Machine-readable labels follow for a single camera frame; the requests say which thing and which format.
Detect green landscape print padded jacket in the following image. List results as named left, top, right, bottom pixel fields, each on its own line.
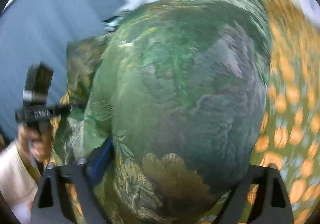
left=52, top=0, right=273, bottom=224

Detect blue-grey curtain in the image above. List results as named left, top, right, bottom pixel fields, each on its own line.
left=0, top=0, right=128, bottom=137

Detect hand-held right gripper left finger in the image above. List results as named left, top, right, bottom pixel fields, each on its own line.
left=30, top=139, right=114, bottom=224

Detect person's left forearm white sleeve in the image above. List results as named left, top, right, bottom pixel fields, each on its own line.
left=0, top=139, right=43, bottom=216

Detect person's left hand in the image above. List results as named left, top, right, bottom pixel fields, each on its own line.
left=17, top=123, right=53, bottom=164

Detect olive quilt with orange flowers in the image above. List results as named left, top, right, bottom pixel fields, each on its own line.
left=200, top=0, right=320, bottom=224

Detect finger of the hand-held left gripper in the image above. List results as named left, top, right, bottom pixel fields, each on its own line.
left=52, top=102, right=87, bottom=116

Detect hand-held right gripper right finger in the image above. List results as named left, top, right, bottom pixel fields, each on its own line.
left=214, top=163, right=294, bottom=224

